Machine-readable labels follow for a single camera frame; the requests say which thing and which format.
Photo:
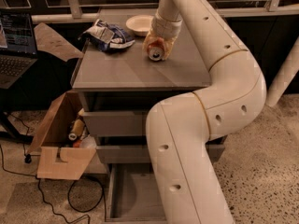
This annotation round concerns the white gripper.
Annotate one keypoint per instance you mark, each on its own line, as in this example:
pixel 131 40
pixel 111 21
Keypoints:
pixel 165 27

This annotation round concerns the red coke can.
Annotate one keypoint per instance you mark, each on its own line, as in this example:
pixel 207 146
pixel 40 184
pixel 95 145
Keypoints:
pixel 155 50

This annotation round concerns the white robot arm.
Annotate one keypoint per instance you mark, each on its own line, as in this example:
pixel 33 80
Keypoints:
pixel 178 128

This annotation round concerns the grey drawer cabinet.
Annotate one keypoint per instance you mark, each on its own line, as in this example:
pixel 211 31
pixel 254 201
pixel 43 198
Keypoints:
pixel 128 80

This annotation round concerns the grey top drawer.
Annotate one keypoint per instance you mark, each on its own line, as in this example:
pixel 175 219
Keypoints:
pixel 115 123

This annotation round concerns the grey middle drawer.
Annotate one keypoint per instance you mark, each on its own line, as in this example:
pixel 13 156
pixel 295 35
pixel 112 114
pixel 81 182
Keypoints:
pixel 134 149

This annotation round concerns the grey open bottom drawer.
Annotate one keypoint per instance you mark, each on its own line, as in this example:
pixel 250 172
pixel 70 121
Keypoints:
pixel 133 196

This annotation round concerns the white paper bowl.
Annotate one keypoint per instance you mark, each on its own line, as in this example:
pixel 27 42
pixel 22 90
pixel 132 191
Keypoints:
pixel 139 24

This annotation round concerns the blue white chip bag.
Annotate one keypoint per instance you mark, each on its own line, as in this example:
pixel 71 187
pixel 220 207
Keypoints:
pixel 107 37

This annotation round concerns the yellow bottle in box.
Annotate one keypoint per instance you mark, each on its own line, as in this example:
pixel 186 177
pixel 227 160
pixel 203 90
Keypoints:
pixel 76 129

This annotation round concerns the black laptop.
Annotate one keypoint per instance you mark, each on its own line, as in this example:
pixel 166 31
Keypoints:
pixel 18 51

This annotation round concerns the brown cardboard box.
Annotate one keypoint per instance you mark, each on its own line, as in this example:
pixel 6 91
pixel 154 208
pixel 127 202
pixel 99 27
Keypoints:
pixel 57 161

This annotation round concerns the white window rail frame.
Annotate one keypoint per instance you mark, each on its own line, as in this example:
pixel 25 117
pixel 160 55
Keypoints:
pixel 74 3

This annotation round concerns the white diagonal post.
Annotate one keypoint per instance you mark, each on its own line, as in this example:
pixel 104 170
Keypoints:
pixel 285 75

